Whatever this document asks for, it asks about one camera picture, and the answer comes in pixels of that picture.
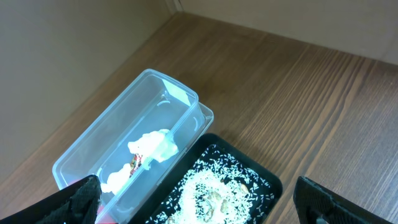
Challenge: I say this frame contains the clear plastic bin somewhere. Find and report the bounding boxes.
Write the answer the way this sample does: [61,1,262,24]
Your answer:
[52,69,214,223]

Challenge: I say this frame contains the red plastic tray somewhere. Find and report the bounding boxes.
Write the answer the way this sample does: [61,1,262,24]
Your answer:
[62,175,117,224]

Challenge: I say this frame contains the crumpled white paper piece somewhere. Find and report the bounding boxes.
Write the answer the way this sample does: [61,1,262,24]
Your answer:
[101,163,131,195]

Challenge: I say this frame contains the black plastic tray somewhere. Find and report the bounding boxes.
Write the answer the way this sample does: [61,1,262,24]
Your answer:
[130,133,282,223]

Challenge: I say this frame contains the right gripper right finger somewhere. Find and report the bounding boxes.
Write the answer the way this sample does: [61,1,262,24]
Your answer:
[293,176,391,224]

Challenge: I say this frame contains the white napkin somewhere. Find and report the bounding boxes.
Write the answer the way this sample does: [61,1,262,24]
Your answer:
[127,129,178,170]

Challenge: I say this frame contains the rice and nut scraps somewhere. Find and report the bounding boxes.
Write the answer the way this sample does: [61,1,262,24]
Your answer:
[146,144,276,224]

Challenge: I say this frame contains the red strawberry cake wrapper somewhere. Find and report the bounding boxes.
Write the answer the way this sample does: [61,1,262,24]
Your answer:
[129,154,142,177]

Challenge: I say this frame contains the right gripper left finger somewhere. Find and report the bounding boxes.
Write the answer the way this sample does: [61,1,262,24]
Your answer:
[1,175,102,224]

